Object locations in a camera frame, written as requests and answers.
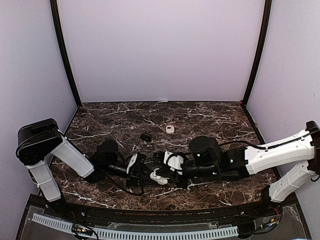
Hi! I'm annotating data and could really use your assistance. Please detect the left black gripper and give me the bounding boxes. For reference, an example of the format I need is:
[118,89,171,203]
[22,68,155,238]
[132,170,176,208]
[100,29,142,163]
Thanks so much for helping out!
[104,160,159,189]

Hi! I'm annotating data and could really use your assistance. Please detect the white oval charging case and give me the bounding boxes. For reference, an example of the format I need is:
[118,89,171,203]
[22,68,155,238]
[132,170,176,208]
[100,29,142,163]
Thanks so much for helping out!
[149,171,168,186]

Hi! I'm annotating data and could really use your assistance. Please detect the black round charging case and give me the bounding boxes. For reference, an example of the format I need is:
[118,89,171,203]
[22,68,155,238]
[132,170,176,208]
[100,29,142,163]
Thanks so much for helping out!
[140,133,152,143]

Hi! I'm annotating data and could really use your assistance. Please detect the beige gold-rimmed charging case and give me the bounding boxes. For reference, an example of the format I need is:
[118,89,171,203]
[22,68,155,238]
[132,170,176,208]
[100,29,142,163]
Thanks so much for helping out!
[165,125,175,134]

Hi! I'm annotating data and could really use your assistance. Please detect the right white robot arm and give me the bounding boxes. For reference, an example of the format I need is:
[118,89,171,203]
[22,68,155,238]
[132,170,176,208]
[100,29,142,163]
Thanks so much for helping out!
[149,121,320,217]

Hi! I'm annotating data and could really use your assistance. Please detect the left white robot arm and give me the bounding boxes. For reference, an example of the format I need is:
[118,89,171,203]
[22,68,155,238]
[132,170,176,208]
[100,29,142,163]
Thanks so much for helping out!
[15,118,159,218]

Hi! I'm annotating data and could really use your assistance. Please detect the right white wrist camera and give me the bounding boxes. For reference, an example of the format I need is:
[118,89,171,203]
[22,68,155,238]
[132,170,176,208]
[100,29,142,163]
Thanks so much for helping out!
[152,151,185,172]

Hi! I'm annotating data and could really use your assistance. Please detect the black front table rail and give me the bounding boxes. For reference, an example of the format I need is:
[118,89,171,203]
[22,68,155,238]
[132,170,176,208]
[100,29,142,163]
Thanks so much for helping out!
[65,201,260,225]

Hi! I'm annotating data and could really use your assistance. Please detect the white slotted cable duct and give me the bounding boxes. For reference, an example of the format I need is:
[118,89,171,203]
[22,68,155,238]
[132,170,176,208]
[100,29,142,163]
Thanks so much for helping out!
[31,213,239,240]

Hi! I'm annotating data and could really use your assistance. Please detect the left black frame post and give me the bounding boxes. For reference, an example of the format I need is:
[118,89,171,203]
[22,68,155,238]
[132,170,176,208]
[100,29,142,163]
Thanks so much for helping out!
[49,0,82,108]

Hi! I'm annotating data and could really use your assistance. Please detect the black frame post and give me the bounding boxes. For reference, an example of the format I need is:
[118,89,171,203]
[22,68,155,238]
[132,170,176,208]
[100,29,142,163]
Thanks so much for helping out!
[241,0,272,108]
[49,0,82,108]

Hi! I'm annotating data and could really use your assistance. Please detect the right black frame post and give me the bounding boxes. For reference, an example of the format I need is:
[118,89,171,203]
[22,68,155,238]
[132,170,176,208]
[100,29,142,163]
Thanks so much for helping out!
[241,0,272,108]

